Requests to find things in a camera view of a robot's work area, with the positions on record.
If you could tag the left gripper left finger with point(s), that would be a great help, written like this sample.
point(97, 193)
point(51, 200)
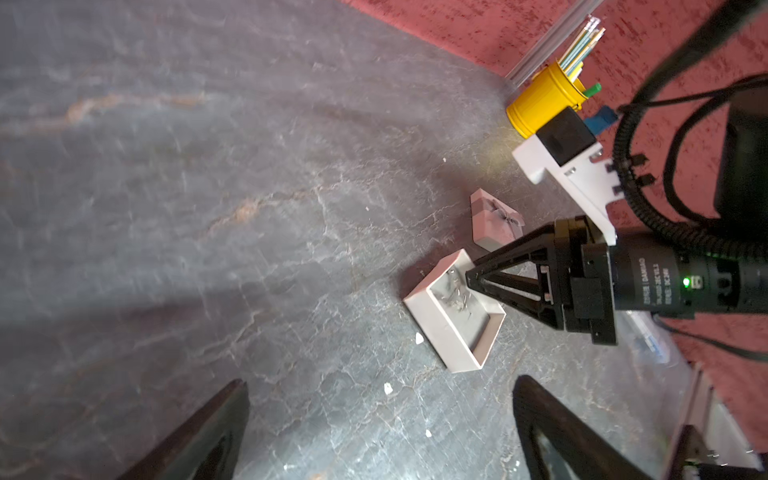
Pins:
point(206, 446)

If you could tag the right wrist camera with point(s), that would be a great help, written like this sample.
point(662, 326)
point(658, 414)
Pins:
point(565, 149)

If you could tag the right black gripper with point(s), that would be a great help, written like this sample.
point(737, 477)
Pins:
point(576, 292)

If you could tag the yellow pencil cup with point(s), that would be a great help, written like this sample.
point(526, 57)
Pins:
point(549, 93)

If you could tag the colored pencils bundle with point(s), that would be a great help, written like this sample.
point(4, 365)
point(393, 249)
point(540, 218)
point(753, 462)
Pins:
point(571, 62)

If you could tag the white jewelry box lid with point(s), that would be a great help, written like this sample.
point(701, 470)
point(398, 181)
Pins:
point(494, 224)

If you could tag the right corner aluminium post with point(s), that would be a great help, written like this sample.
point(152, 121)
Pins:
point(560, 31)

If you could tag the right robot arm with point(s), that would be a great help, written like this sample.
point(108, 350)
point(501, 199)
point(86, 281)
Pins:
point(622, 253)

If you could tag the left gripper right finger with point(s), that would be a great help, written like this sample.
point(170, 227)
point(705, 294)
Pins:
point(557, 444)

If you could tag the white jewelry box base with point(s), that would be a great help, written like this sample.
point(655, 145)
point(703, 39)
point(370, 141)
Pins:
point(461, 325)

